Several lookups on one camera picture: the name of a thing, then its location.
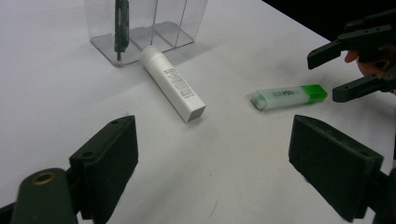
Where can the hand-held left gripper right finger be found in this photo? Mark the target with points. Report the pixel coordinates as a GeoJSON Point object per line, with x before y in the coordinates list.
{"type": "Point", "coordinates": [336, 165]}

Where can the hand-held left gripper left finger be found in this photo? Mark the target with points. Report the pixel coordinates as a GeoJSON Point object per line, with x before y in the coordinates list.
{"type": "Point", "coordinates": [106, 168]}

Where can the green highlighter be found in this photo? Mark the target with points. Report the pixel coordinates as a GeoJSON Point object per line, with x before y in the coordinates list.
{"type": "Point", "coordinates": [286, 97]}

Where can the white tube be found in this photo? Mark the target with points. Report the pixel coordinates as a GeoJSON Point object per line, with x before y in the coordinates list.
{"type": "Point", "coordinates": [174, 85]}

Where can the black pen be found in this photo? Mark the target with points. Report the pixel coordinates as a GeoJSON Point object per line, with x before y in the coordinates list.
{"type": "Point", "coordinates": [121, 28]}

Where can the clear plastic organizer box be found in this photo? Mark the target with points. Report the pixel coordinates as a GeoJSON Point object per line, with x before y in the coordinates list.
{"type": "Point", "coordinates": [168, 28]}

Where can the dark curtain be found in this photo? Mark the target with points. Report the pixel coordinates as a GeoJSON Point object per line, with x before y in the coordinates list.
{"type": "Point", "coordinates": [327, 15]}

